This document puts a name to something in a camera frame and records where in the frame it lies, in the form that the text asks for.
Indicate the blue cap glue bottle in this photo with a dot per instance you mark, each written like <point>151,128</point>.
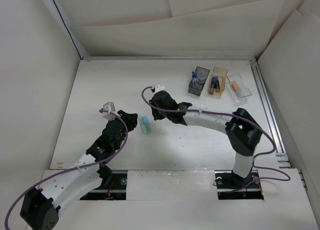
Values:
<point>195,82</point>

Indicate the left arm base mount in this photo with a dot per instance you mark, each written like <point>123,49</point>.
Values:
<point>116,190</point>

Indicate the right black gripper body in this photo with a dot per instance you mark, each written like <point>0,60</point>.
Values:
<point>158,114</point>

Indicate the dark grey transparent container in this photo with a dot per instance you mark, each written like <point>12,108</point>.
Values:
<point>196,91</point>

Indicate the blue cap black marker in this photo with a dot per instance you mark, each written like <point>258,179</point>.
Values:
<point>217,83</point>

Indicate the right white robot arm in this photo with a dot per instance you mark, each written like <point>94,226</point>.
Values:
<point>242,136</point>

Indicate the green pastel highlighter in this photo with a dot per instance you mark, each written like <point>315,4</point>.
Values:
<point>142,125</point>

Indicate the aluminium rail right side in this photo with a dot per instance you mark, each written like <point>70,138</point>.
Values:
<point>284,171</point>

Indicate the clear transparent container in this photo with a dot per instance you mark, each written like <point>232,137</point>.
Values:
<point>247,93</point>

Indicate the orange cap clear marker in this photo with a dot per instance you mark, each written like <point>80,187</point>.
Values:
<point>237,90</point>

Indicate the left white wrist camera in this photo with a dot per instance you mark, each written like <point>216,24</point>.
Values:
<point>107,109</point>

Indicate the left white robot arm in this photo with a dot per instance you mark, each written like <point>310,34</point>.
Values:
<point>44,203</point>

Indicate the purple cap black marker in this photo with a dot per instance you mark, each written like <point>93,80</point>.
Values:
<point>213,83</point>

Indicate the blue pastel highlighter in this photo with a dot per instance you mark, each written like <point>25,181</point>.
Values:
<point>147,124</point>

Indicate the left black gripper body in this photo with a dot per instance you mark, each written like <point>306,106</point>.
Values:
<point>116,147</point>

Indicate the orange transparent container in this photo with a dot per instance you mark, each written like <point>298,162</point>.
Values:
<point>222,74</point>

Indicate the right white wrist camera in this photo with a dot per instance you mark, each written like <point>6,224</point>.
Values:
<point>158,87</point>

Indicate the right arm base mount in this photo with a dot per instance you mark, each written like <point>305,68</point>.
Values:
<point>232,187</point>

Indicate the clear tape dispenser roll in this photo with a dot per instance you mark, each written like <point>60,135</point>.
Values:
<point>202,75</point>

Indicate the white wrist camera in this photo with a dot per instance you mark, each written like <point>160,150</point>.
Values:
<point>107,109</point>
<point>158,87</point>

